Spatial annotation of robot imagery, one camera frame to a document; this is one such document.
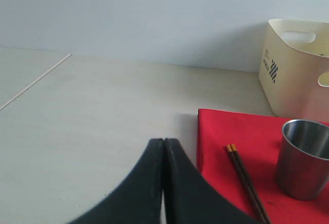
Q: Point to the red table cloth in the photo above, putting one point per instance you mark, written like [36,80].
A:
[258,141]

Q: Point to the steel cup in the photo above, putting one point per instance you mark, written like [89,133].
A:
[302,166]

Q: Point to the dark wooden chopstick left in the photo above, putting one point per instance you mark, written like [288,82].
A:
[252,200]

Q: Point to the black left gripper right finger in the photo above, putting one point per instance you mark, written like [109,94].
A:
[188,197]

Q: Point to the dark wooden chopstick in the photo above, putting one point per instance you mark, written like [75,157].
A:
[262,211]
[252,200]

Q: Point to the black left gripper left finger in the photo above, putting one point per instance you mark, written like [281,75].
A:
[137,199]

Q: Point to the cream plastic bin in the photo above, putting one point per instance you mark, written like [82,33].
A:
[295,56]

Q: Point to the dark wooden chopstick right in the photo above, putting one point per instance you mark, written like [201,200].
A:
[262,211]

